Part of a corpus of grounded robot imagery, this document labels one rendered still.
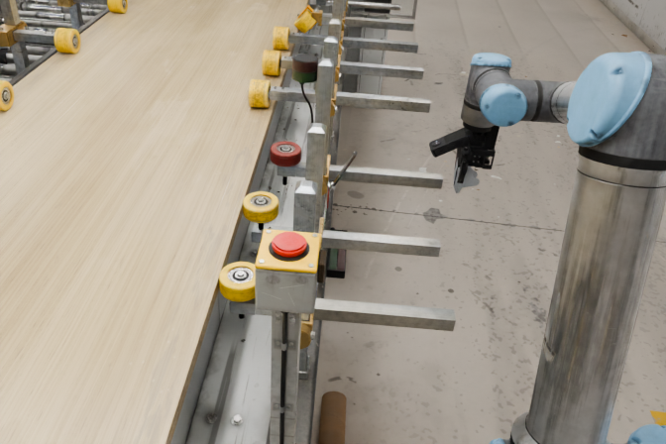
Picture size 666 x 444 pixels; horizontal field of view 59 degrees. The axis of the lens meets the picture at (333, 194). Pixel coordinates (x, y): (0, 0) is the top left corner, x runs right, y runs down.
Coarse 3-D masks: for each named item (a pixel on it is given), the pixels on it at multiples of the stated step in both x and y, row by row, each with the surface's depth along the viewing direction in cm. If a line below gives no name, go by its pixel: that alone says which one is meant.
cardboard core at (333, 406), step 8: (328, 392) 190; (336, 392) 190; (328, 400) 187; (336, 400) 187; (344, 400) 189; (328, 408) 185; (336, 408) 185; (344, 408) 187; (320, 416) 186; (328, 416) 182; (336, 416) 182; (344, 416) 185; (320, 424) 183; (328, 424) 180; (336, 424) 180; (344, 424) 183; (320, 432) 180; (328, 432) 178; (336, 432) 178; (344, 432) 181; (320, 440) 177; (328, 440) 175; (336, 440) 176; (344, 440) 179
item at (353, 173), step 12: (288, 168) 154; (300, 168) 154; (336, 168) 155; (348, 168) 155; (360, 168) 155; (372, 168) 156; (384, 168) 156; (348, 180) 155; (360, 180) 155; (372, 180) 155; (384, 180) 155; (396, 180) 155; (408, 180) 154; (420, 180) 154; (432, 180) 154
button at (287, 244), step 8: (288, 232) 69; (280, 240) 68; (288, 240) 68; (296, 240) 68; (304, 240) 69; (280, 248) 67; (288, 248) 67; (296, 248) 67; (304, 248) 67; (288, 256) 67
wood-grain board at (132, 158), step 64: (128, 0) 253; (192, 0) 260; (256, 0) 266; (64, 64) 190; (128, 64) 194; (192, 64) 197; (256, 64) 201; (0, 128) 153; (64, 128) 155; (128, 128) 157; (192, 128) 160; (256, 128) 162; (0, 192) 129; (64, 192) 130; (128, 192) 132; (192, 192) 134; (0, 256) 112; (64, 256) 113; (128, 256) 114; (192, 256) 115; (0, 320) 98; (64, 320) 99; (128, 320) 100; (192, 320) 101; (0, 384) 88; (64, 384) 89; (128, 384) 89
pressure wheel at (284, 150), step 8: (280, 144) 154; (288, 144) 155; (296, 144) 155; (272, 152) 151; (280, 152) 151; (288, 152) 151; (296, 152) 151; (272, 160) 152; (280, 160) 150; (288, 160) 150; (296, 160) 152
